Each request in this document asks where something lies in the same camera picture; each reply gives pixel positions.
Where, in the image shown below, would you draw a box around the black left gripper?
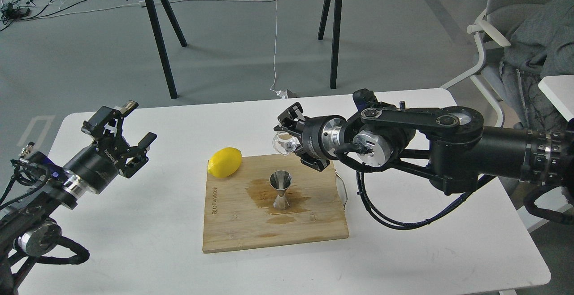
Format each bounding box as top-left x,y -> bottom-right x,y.
63,101 -> 157,194

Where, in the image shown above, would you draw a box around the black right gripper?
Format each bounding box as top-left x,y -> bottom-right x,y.
274,102 -> 347,172

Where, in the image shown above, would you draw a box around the small clear glass cup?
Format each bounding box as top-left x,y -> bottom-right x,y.
272,131 -> 300,156

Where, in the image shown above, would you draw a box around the steel double jigger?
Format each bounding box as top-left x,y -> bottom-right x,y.
270,170 -> 292,210

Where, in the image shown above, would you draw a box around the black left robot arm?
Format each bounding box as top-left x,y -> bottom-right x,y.
0,101 -> 157,295

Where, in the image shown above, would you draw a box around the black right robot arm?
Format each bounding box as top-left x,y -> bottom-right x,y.
273,89 -> 573,231

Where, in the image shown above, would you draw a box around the bamboo cutting board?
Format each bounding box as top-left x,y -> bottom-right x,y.
202,154 -> 349,253

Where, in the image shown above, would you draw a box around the yellow lemon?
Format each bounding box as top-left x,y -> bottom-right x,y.
207,147 -> 242,178

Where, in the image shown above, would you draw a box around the seated person grey clothes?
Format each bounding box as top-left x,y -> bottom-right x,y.
500,0 -> 574,131

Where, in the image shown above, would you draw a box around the white hanging cable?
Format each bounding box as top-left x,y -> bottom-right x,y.
269,0 -> 290,99

